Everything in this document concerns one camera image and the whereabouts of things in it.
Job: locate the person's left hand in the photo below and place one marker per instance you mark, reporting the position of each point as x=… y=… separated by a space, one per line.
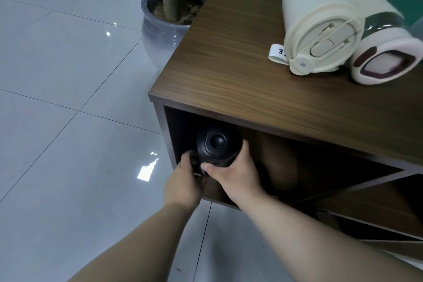
x=183 y=183

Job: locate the white cup with maroon lid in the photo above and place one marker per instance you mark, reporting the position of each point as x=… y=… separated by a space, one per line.
x=380 y=47

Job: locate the person's left thumb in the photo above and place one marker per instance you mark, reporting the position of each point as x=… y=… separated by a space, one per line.
x=188 y=158

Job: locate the cream insulated cup with lid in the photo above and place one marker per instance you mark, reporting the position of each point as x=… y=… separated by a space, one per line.
x=317 y=27

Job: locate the person's right forearm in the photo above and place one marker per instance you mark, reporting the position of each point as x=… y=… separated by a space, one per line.
x=317 y=242

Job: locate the brown wooden cabinet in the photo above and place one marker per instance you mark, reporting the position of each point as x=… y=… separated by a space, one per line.
x=284 y=110

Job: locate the person's left forearm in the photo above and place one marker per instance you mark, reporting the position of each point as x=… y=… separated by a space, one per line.
x=138 y=242

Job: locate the person's right thumb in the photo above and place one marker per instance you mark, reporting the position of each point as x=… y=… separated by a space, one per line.
x=211 y=168

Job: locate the person's right hand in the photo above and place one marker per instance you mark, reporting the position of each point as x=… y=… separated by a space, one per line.
x=235 y=177

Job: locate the grey ceramic plant pot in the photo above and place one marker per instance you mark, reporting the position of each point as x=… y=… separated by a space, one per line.
x=162 y=34

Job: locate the black thermos bottle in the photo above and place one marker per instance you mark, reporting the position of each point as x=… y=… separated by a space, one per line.
x=214 y=146

